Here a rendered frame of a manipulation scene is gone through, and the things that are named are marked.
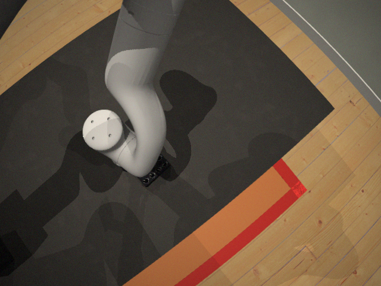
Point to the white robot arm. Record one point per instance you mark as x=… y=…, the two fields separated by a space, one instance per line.
x=141 y=35

